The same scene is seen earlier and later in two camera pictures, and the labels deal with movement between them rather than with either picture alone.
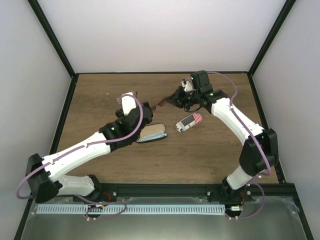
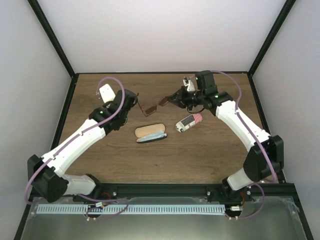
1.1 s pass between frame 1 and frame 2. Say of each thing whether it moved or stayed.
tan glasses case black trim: stayed
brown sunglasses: stayed
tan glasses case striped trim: stayed
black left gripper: moved
